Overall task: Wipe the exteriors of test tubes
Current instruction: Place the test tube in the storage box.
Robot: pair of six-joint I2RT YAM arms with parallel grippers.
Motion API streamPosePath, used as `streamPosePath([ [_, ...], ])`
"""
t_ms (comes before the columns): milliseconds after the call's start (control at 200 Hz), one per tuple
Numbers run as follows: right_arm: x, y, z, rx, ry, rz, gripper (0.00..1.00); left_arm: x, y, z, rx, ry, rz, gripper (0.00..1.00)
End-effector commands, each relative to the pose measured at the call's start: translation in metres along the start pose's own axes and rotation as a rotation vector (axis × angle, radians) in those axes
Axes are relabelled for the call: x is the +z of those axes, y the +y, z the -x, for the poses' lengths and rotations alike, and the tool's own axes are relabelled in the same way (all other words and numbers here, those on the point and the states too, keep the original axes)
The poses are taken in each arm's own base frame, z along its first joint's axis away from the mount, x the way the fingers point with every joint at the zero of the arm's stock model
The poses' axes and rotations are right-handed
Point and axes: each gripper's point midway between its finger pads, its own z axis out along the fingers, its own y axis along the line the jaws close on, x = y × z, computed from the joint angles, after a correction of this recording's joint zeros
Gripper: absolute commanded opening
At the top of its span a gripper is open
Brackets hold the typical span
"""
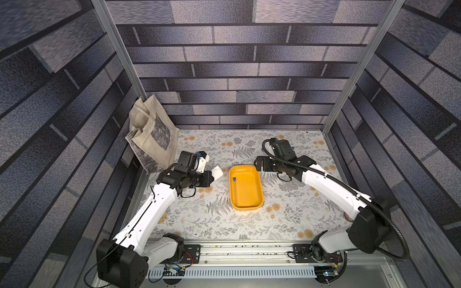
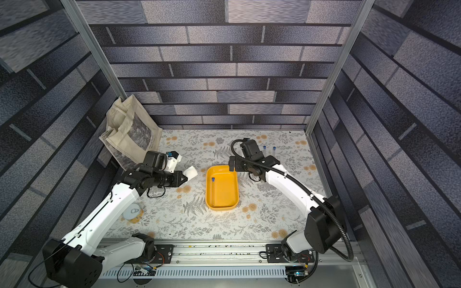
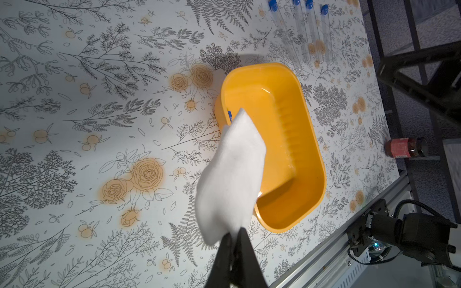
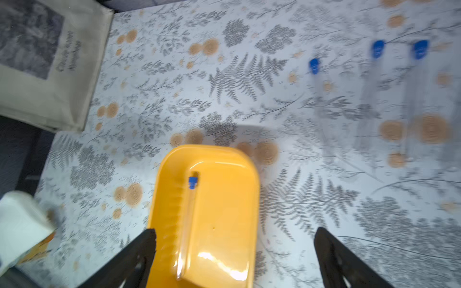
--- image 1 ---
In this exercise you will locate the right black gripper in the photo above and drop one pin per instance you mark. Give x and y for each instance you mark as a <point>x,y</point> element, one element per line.
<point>265,164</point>

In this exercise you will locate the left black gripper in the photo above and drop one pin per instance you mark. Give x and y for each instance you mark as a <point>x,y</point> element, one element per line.
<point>207,180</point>

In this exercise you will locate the white wipe cloth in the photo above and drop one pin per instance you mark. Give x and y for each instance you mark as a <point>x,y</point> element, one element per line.
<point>217,173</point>

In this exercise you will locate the yellow plastic tray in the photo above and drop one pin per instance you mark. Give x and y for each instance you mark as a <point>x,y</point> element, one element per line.
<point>249,188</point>

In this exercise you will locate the clear test tube blue cap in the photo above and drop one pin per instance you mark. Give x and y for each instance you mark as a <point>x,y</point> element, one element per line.
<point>234,187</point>

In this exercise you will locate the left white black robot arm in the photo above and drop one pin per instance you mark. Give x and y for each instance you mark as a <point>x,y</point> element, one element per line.
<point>126,260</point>

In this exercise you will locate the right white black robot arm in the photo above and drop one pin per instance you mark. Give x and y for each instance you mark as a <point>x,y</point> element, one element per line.
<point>367,230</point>

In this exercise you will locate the beige canvas tote bag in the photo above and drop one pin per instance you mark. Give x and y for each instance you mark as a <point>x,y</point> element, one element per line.
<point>152,135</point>

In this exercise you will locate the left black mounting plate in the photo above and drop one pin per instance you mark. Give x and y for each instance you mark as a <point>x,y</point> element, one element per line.
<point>191,255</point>

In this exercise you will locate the black mounting plate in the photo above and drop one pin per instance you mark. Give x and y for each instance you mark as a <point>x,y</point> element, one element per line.
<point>304,253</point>
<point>191,255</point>

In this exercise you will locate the left green circuit board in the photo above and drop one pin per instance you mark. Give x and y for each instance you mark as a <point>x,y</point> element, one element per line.
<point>170,271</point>

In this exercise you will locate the green circuit board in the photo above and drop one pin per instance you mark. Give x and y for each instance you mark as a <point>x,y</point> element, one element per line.
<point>170,271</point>
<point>325,274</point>

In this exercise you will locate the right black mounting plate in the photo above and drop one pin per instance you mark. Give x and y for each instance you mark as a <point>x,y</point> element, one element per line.
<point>304,253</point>

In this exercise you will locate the right green circuit board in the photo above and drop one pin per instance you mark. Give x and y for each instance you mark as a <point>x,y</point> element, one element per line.
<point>325,274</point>

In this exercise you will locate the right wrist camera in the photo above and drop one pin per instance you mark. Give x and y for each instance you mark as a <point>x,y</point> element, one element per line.
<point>283,150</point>

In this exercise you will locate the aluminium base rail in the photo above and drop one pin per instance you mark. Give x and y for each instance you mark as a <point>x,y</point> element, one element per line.
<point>265,253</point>

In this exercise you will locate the white slotted cable duct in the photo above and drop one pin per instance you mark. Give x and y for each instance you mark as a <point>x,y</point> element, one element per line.
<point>243,272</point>

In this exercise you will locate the left aluminium frame post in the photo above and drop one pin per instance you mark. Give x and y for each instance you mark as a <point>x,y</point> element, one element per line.
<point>114,36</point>

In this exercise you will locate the aluminium frame post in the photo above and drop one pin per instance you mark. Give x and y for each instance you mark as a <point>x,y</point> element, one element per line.
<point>114,36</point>
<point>381,30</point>

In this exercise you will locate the right aluminium frame post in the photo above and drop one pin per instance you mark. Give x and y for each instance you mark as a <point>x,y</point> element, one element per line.
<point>381,30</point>

